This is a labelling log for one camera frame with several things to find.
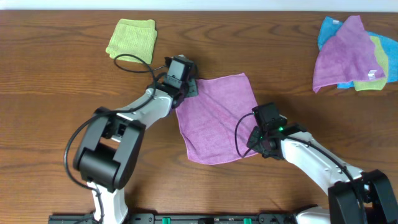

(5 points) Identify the purple microfiber cloth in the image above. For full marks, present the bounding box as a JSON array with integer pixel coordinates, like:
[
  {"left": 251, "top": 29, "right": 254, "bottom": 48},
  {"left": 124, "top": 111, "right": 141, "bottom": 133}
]
[{"left": 176, "top": 73, "right": 257, "bottom": 165}]

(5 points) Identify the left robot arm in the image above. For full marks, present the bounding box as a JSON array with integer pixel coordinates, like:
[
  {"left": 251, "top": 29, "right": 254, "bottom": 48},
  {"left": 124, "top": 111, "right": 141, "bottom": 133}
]
[{"left": 73, "top": 78, "right": 198, "bottom": 223}]

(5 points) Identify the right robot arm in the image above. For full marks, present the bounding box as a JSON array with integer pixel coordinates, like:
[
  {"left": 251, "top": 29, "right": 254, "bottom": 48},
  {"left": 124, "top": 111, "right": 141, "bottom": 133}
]
[{"left": 247, "top": 124, "right": 397, "bottom": 223}]

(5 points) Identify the folded green cloth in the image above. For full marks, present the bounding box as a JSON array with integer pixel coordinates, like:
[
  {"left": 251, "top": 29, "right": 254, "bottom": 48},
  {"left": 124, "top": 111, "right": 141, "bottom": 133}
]
[{"left": 105, "top": 19, "right": 157, "bottom": 64}]

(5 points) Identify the purple cloth in pile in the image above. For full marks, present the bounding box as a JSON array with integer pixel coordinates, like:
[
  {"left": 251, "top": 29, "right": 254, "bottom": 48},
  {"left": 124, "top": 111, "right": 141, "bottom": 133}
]
[{"left": 312, "top": 16, "right": 384, "bottom": 93}]

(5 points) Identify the green cloth in pile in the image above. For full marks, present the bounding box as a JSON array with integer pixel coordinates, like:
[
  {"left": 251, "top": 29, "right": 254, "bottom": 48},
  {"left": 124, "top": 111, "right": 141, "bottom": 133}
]
[{"left": 354, "top": 36, "right": 389, "bottom": 91}]

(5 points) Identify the blue cloth in pile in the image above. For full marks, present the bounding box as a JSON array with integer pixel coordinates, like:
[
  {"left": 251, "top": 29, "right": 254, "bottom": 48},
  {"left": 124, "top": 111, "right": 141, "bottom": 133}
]
[{"left": 318, "top": 17, "right": 397, "bottom": 91}]

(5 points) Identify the right black cable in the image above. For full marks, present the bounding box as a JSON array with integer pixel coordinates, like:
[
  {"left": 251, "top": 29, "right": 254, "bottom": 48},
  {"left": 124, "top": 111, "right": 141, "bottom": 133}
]
[{"left": 234, "top": 112, "right": 368, "bottom": 224}]

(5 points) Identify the black cable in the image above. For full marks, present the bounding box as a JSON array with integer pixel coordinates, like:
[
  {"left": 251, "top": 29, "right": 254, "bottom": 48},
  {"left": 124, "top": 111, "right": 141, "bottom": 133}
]
[
  {"left": 63, "top": 54, "right": 170, "bottom": 224},
  {"left": 234, "top": 112, "right": 368, "bottom": 224}
]

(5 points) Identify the left black cable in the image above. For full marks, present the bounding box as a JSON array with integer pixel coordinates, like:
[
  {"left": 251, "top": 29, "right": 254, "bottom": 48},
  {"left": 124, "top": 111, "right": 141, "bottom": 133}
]
[{"left": 63, "top": 54, "right": 170, "bottom": 224}]

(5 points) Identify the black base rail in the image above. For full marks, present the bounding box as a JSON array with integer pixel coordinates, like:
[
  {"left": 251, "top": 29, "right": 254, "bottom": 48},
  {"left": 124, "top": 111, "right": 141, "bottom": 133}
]
[{"left": 48, "top": 212, "right": 299, "bottom": 224}]

